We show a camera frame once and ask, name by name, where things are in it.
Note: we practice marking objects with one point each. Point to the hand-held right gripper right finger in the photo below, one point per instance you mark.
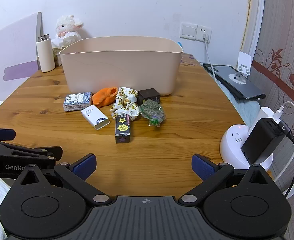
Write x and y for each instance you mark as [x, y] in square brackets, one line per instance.
[202, 167]

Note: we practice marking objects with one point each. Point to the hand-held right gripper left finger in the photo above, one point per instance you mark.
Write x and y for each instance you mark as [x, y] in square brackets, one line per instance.
[84, 167]

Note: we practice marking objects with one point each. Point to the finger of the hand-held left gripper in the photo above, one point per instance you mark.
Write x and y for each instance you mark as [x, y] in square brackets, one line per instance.
[3, 134]
[37, 152]

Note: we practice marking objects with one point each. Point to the white rectangular box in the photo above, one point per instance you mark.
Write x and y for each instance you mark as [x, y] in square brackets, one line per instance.
[94, 117]

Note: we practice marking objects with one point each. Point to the black box with yellow star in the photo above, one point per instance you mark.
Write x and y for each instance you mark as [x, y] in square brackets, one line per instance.
[122, 130]

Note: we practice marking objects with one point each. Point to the blue patterned box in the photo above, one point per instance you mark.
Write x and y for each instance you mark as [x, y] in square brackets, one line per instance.
[77, 101]

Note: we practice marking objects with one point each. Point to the orange plush toy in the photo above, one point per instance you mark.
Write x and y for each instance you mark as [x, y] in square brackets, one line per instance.
[103, 97]

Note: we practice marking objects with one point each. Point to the green dried herb bag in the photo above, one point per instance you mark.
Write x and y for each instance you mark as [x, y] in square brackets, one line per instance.
[150, 110]

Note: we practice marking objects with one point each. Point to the white floral scrunchie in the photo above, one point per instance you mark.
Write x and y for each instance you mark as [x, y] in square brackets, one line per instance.
[124, 100]

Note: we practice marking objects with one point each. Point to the small black box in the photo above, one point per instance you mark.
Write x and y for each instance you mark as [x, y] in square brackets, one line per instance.
[149, 95]

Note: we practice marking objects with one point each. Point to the beige plastic storage bin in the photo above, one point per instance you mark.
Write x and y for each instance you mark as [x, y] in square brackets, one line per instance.
[122, 70]

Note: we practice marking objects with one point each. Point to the round white power strip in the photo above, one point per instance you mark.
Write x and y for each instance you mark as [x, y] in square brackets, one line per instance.
[230, 145]

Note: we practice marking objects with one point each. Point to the black charger block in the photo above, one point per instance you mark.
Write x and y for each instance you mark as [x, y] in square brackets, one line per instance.
[259, 140]

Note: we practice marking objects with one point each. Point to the light blue bedding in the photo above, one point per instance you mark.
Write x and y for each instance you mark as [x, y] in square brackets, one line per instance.
[246, 110]

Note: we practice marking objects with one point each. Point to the white and purple board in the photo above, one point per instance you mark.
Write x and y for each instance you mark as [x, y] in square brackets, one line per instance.
[12, 55]

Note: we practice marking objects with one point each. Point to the white charger block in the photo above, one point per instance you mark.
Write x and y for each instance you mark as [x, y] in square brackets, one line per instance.
[265, 112]

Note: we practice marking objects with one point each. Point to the dark grey laptop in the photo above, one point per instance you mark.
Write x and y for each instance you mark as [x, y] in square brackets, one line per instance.
[241, 90]

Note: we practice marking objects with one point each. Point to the white thermos bottle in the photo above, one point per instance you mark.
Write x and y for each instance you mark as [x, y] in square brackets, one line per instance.
[45, 57]

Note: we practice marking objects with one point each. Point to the tissue box with tissue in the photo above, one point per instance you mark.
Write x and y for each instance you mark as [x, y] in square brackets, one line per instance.
[56, 58]

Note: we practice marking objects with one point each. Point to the purple floral table cloth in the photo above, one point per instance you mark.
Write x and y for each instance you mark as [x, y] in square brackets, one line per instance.
[190, 60]

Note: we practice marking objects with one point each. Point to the white charger device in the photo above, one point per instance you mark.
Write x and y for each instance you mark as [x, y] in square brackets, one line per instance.
[244, 60]

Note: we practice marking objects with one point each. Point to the small blue plastic object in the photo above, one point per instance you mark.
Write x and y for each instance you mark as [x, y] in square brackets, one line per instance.
[180, 45]

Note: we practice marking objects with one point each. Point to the white plush sheep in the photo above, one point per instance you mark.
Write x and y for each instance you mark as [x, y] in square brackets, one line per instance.
[67, 26]

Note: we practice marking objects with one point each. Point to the white wall socket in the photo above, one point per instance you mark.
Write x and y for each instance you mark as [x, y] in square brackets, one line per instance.
[203, 33]

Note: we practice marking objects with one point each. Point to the white wall switch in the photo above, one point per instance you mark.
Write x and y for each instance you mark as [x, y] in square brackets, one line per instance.
[188, 31]

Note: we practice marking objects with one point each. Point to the cream wall moulding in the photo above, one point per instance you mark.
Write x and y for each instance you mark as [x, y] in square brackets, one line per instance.
[255, 17]

